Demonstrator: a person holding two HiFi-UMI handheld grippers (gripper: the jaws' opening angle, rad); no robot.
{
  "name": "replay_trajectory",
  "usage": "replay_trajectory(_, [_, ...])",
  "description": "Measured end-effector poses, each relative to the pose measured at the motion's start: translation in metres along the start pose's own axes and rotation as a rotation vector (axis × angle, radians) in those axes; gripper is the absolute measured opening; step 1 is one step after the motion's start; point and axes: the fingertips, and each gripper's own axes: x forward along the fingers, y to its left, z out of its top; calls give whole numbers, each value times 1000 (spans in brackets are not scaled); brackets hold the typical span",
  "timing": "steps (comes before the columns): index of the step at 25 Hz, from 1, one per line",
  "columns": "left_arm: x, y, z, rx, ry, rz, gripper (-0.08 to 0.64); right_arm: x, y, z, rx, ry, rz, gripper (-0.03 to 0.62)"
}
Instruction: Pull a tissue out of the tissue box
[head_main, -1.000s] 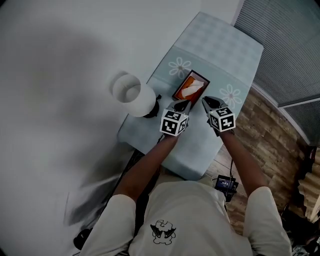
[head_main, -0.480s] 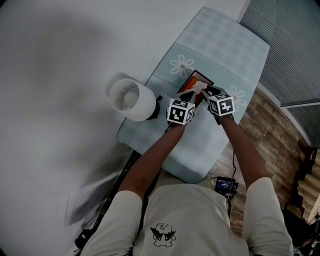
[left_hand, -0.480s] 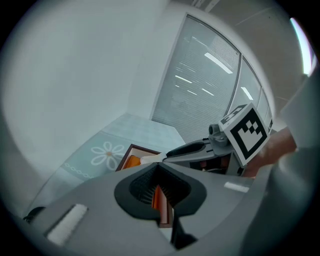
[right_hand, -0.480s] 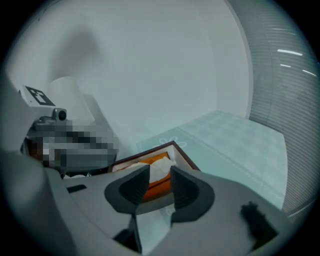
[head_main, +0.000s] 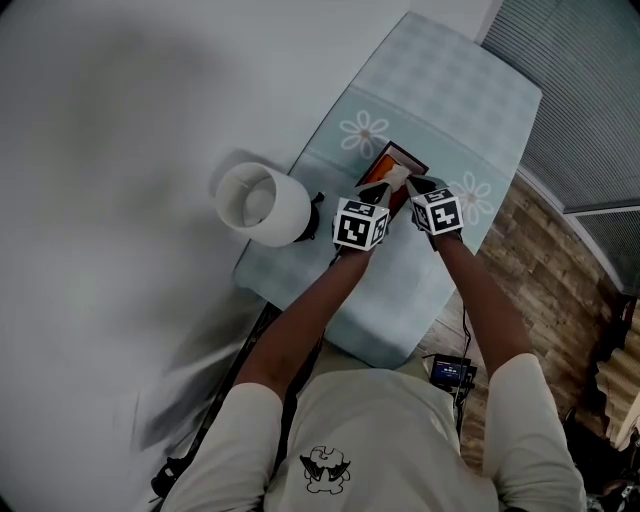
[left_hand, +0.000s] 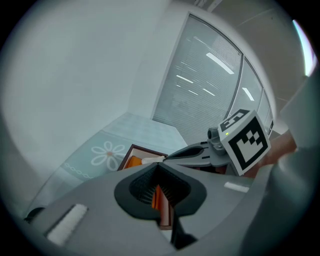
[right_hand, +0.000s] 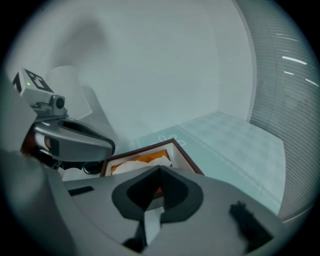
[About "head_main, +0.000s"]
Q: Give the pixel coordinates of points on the white cloth piece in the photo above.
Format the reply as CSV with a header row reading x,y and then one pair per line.
x,y
397,176

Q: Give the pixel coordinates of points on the person's right forearm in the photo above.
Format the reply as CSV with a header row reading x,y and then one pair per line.
x,y
480,300

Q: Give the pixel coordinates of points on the black device with screen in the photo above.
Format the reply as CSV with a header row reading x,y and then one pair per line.
x,y
450,371

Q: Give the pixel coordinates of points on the narrow grey window blind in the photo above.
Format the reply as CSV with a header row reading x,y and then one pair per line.
x,y
615,240

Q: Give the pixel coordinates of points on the table with checked flowered cloth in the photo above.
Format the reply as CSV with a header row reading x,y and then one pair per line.
x,y
425,100

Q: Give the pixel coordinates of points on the beige corrugated sheet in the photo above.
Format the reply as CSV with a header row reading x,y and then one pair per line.
x,y
620,380

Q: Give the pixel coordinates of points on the wide grey window blind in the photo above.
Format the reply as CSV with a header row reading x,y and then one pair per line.
x,y
575,75

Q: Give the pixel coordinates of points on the person's left forearm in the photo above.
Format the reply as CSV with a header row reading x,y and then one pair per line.
x,y
310,320

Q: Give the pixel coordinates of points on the white shirt with cartoon print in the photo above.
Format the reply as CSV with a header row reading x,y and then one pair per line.
x,y
375,430

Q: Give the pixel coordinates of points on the orange tissue box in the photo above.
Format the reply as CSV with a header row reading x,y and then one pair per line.
x,y
411,161

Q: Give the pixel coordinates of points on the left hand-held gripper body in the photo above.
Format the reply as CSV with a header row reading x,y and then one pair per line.
x,y
357,227

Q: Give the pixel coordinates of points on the white shade table lamp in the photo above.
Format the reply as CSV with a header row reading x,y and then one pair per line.
x,y
290,210

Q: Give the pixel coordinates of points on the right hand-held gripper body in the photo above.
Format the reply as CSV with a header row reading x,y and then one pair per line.
x,y
440,215

